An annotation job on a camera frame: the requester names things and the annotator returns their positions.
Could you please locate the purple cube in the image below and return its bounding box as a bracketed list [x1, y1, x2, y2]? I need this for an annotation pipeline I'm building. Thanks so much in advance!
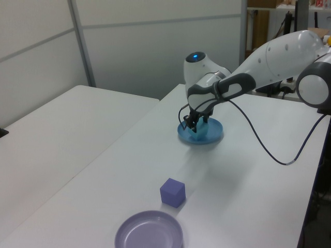
[159, 178, 186, 208]

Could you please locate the blue plate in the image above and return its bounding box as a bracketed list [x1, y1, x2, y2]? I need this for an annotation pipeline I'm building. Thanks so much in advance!
[177, 117, 223, 145]

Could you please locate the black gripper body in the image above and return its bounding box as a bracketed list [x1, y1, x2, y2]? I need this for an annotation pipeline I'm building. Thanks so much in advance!
[189, 107, 214, 120]

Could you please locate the purple plate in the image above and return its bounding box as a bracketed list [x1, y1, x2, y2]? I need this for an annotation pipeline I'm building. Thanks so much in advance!
[114, 210, 184, 248]

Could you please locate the black monitor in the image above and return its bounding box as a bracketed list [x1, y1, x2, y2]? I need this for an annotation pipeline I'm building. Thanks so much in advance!
[294, 0, 310, 34]

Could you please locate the cardboard box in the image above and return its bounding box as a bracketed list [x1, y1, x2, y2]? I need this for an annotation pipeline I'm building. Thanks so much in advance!
[252, 11, 270, 51]

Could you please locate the cyan cube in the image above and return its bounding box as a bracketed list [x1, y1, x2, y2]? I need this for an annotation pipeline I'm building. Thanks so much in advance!
[189, 122, 209, 142]

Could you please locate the grey partition post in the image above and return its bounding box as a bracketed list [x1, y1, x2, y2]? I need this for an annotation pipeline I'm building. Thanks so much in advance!
[67, 0, 97, 88]
[239, 0, 249, 68]

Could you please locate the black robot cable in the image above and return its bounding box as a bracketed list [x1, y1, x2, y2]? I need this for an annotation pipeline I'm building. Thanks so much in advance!
[177, 98, 326, 166]

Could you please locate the black strap on arm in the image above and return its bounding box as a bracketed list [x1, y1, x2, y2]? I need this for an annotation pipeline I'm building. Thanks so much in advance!
[212, 80, 223, 101]

